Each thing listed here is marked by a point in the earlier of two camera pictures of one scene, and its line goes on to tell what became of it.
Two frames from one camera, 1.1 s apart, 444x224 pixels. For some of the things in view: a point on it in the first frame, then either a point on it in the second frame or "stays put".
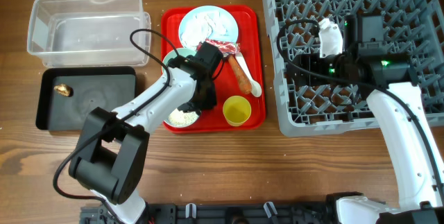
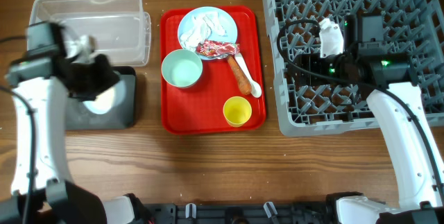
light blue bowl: [179, 118] -> [107, 100]
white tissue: [202, 26] stays put
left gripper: [211, 100] -> [111, 78]
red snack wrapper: [227, 48] stays put
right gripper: [301, 80] stays put
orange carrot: [243, 80] stays put
